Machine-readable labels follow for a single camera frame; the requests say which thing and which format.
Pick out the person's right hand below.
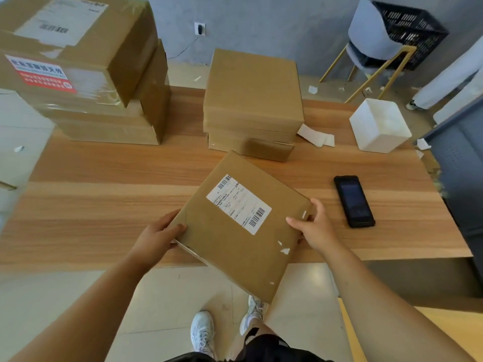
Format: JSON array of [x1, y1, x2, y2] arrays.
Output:
[[286, 198, 342, 257]]

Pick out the person's left hand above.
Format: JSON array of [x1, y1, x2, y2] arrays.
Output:
[[126, 209, 188, 274]]

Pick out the person's right forearm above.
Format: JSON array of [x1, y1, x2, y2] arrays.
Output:
[[323, 246, 477, 362]]

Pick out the person's left forearm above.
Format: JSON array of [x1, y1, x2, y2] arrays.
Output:
[[8, 256, 151, 362]]

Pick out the black handheld scanner phone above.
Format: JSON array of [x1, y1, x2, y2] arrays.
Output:
[[334, 175, 376, 229]]

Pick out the plain flat cardboard box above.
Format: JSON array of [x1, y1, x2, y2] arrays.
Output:
[[203, 49, 305, 134], [204, 120, 299, 144], [208, 132, 295, 163]]

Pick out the white label backing paper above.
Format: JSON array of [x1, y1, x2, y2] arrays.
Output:
[[297, 123, 336, 148]]

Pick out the person's right white sneaker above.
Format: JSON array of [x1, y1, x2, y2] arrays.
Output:
[[239, 295, 269, 336]]

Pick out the person's white sneaker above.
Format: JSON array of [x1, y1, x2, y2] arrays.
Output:
[[190, 311, 216, 359], [239, 295, 269, 336]]

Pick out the person's left white sneaker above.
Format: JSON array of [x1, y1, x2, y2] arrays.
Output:
[[190, 311, 216, 359]]

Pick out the taped brown cardboard box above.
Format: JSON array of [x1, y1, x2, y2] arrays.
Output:
[[23, 84, 171, 129], [54, 116, 164, 146]]

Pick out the white square plastic bin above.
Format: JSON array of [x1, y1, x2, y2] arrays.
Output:
[[349, 99, 413, 153]]

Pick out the person's right leg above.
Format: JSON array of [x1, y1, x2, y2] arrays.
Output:
[[226, 320, 281, 362]]

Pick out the person's black shorts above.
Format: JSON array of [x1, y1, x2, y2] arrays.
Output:
[[165, 328, 333, 362]]

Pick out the yellow wooden board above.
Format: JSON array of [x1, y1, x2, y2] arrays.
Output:
[[337, 298, 483, 362]]

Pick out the cardboard box, red label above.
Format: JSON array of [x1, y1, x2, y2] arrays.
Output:
[[0, 38, 169, 118]]

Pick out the grey chair with gold legs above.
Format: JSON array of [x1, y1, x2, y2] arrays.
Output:
[[320, 0, 418, 104]]

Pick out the large cardboard box, white label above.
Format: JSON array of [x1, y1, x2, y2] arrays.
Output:
[[0, 0, 158, 108]]

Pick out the black plastic crate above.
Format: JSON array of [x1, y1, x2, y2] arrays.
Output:
[[372, 1, 450, 71]]

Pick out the black power cable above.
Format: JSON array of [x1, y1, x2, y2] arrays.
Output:
[[166, 34, 201, 61]]

